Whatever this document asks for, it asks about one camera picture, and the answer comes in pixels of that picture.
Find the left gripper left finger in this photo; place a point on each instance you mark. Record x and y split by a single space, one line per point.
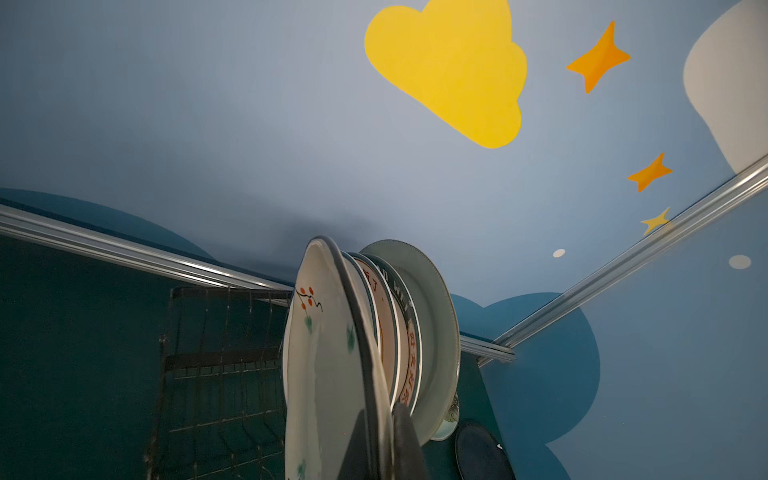
355 462

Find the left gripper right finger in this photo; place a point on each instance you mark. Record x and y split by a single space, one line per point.
409 462

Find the pale green floral plate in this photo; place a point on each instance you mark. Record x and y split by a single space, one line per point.
450 421

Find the cream floral plate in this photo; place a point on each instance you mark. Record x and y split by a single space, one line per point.
332 372

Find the white plate green lettered rim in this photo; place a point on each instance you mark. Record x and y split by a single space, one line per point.
409 392

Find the large plain green plate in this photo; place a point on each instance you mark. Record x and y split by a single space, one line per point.
420 287

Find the sunburst plate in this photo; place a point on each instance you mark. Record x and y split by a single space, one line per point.
388 327

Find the dark navy plate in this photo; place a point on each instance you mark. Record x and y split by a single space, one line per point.
479 456

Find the black wire dish rack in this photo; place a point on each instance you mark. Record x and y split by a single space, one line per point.
221 410

